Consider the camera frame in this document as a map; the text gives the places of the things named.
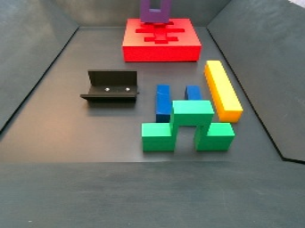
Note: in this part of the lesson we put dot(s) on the purple U-shaped block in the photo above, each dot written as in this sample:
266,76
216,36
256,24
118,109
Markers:
154,15

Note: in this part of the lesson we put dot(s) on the black angle fixture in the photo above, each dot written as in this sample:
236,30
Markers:
111,85

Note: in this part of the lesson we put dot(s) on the red slotted board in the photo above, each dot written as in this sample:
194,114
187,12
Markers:
161,42

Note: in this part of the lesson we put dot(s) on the blue U-shaped block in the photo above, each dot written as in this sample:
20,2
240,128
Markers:
193,93

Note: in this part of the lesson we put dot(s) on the green stepped arch block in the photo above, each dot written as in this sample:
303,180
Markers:
212,137

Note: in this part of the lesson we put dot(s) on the yellow long block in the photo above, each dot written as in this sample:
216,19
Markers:
228,105

